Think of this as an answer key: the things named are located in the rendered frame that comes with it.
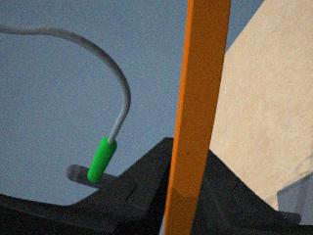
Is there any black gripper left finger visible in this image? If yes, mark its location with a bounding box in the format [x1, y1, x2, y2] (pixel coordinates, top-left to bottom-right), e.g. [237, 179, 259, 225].
[0, 137, 175, 235]

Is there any orange handle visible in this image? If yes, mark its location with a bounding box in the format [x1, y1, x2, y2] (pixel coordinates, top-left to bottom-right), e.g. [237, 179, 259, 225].
[163, 0, 231, 235]

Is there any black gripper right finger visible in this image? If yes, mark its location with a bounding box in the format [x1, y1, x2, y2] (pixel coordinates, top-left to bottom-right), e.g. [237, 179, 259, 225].
[189, 148, 313, 235]

